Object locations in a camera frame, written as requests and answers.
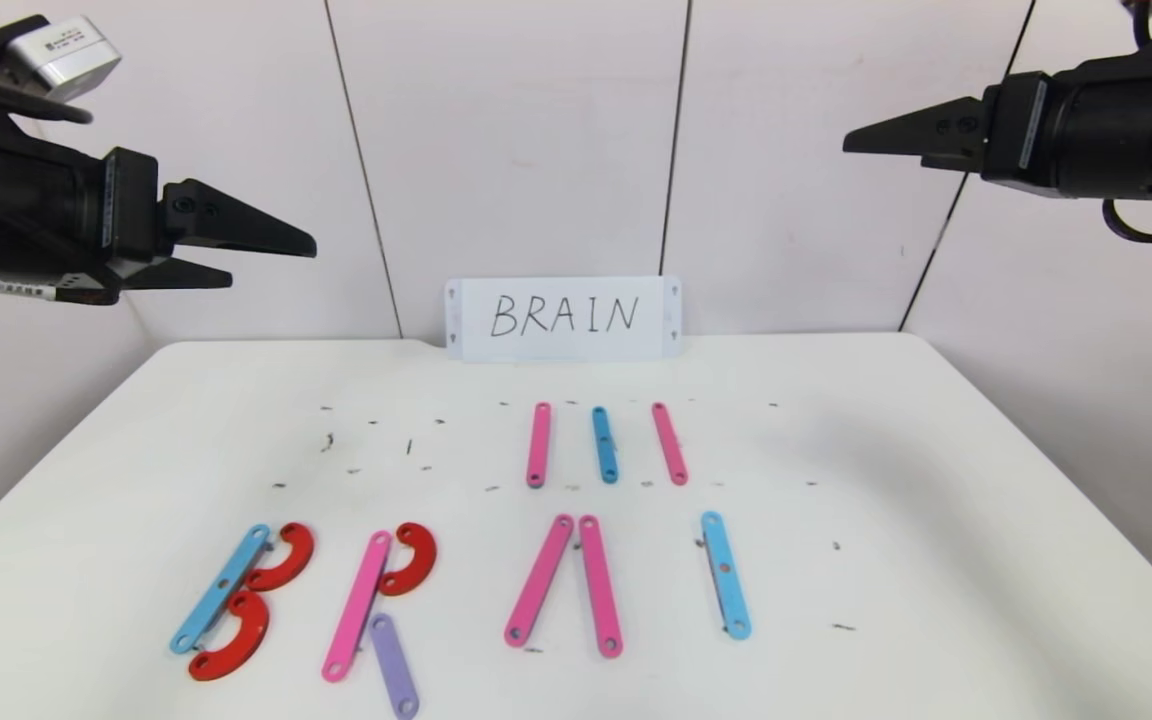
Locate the white BRAIN sign card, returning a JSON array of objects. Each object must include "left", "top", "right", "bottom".
[{"left": 444, "top": 276, "right": 684, "bottom": 363}]

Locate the dark blue bar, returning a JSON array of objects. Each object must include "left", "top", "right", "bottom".
[{"left": 590, "top": 405, "right": 621, "bottom": 486}]

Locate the small red curved piece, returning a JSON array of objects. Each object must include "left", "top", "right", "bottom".
[{"left": 377, "top": 522, "right": 438, "bottom": 598}]

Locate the narrow pink bar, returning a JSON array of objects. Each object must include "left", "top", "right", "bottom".
[{"left": 650, "top": 401, "right": 690, "bottom": 488}]

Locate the short purple bar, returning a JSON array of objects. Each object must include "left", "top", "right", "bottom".
[{"left": 368, "top": 612, "right": 422, "bottom": 720}]

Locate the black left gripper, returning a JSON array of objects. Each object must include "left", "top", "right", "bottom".
[{"left": 0, "top": 132, "right": 318, "bottom": 306}]

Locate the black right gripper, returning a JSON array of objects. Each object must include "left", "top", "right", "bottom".
[{"left": 842, "top": 71, "right": 1152, "bottom": 199}]

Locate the large red curved piece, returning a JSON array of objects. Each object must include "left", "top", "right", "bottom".
[
  {"left": 186, "top": 590, "right": 270, "bottom": 684},
  {"left": 243, "top": 522, "right": 316, "bottom": 593}
]

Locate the long light blue bar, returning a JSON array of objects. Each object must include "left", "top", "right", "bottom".
[
  {"left": 168, "top": 524, "right": 272, "bottom": 658},
  {"left": 699, "top": 510, "right": 754, "bottom": 643}
]

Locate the long pink bar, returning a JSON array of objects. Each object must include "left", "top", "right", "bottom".
[
  {"left": 525, "top": 401, "right": 553, "bottom": 490},
  {"left": 502, "top": 513, "right": 576, "bottom": 650},
  {"left": 320, "top": 530, "right": 395, "bottom": 685},
  {"left": 577, "top": 514, "right": 625, "bottom": 661}
]

